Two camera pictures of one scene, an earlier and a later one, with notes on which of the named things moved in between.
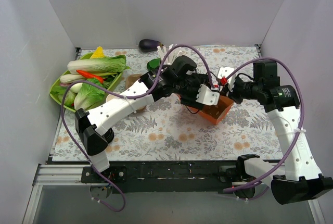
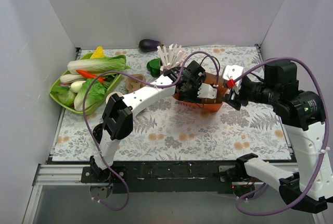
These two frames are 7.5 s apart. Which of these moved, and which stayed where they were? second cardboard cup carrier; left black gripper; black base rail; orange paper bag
Moved: orange paper bag
Stayed: black base rail; second cardboard cup carrier; left black gripper
